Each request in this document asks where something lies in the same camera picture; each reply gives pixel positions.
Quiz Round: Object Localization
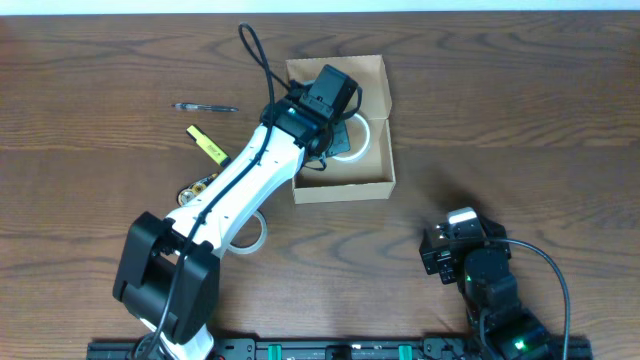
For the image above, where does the white masking tape roll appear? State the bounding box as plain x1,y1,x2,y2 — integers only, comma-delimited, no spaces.
330,114,372,163

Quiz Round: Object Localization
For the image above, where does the brown cardboard box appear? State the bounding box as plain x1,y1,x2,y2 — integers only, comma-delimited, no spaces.
286,55,396,205

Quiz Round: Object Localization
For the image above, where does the clear adhesive tape roll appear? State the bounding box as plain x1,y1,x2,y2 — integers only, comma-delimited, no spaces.
228,210,268,255

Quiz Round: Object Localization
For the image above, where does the yellow highlighter marker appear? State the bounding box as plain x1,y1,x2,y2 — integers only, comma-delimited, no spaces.
186,124,231,167

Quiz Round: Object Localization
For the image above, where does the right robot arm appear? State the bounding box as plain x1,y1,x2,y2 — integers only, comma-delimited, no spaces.
419,224,563,359

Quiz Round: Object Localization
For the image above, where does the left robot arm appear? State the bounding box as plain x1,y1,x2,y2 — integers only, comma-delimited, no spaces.
113,65,363,359

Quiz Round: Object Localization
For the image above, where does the black ballpoint pen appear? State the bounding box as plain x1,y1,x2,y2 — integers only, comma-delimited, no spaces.
171,103,239,113

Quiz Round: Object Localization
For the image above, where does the black mounting rail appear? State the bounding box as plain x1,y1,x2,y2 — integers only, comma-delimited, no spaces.
86,337,595,360

